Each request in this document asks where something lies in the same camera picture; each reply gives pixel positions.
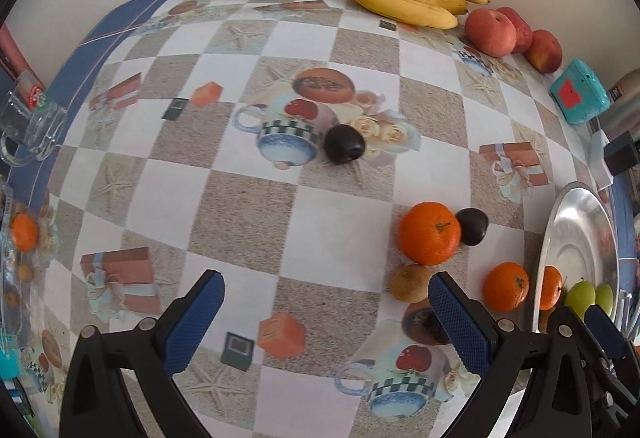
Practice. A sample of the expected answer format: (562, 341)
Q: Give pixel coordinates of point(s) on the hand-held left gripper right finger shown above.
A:
(459, 322)

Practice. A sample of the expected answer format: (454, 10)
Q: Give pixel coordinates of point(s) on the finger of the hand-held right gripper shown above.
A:
(562, 315)
(602, 325)

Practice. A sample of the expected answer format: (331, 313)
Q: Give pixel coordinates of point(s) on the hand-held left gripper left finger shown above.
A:
(196, 318)

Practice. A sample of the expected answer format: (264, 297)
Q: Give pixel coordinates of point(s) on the dark plum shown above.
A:
(344, 144)
(433, 331)
(472, 227)

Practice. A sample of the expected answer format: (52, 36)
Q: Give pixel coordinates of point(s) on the orange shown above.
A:
(550, 288)
(24, 232)
(506, 286)
(429, 233)

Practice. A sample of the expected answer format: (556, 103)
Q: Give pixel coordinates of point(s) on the brown kiwi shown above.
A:
(410, 282)

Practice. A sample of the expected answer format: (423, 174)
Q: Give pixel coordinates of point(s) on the round metal plate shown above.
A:
(580, 238)

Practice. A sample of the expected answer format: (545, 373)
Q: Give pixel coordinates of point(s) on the silver metal object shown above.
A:
(629, 313)

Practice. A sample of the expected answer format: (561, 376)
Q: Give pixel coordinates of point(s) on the black power adapter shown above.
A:
(622, 153)

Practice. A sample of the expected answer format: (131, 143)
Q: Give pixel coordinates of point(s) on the clear plastic box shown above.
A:
(20, 298)

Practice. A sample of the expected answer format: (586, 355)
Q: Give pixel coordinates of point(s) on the small brown fruit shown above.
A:
(24, 272)

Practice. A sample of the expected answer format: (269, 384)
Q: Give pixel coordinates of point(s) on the teal carton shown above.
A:
(9, 364)

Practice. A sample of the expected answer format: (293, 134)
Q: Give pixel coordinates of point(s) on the teal box with red label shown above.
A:
(580, 90)

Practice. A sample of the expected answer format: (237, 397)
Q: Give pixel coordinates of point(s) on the steel thermos jug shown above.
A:
(627, 90)

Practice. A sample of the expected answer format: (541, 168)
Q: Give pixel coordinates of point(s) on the clear glass mug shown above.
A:
(35, 123)

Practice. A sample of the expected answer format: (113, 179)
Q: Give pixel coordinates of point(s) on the red apple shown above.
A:
(491, 33)
(522, 25)
(545, 51)

